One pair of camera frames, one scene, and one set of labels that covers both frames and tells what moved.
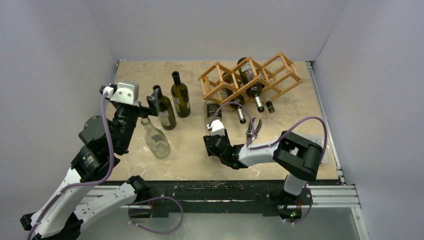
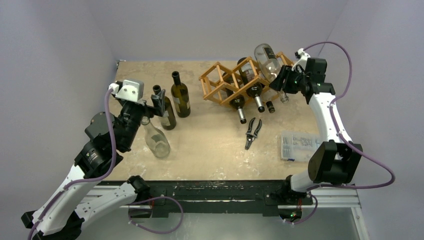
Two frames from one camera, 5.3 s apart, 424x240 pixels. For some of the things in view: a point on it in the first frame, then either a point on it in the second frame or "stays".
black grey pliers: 249,133 stays
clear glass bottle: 156,141 stays
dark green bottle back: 180,94 stays
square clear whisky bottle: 271,108 stays
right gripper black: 212,145 -> 286,79
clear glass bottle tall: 210,108 -> 270,65
